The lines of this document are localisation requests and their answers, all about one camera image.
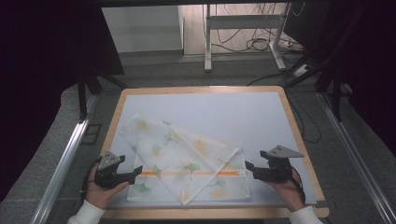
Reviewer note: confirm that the white power strip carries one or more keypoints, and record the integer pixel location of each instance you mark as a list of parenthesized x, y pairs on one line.
[(291, 45), (301, 70)]

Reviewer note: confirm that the white leaf-print zipper bag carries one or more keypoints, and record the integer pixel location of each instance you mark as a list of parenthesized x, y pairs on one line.
[(174, 149)]

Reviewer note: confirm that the black metal stand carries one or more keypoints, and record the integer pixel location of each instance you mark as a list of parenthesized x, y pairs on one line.
[(336, 99), (82, 99)]

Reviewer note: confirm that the person's left hand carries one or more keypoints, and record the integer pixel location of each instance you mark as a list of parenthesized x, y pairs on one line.
[(102, 196)]

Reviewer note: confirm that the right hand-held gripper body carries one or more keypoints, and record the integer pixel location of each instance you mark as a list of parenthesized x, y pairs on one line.
[(278, 169)]

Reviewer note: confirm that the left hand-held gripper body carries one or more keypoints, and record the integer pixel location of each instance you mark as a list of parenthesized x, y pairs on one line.
[(107, 174)]

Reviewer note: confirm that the white panel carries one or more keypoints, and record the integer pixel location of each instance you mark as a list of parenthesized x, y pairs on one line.
[(143, 29)]

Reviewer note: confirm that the small black floor frame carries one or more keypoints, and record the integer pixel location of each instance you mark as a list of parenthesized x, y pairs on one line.
[(91, 133)]

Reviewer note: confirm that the aluminium rail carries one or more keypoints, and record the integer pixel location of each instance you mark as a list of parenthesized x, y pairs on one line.
[(67, 158), (358, 155)]

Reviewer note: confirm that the person's right hand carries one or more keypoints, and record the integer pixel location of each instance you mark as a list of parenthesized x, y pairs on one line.
[(291, 193)]

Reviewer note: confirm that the dark curtain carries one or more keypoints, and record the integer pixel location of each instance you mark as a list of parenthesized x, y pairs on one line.
[(40, 77), (376, 77)]

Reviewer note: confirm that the white metal desk frame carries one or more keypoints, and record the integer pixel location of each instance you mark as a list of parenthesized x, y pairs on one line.
[(243, 21)]

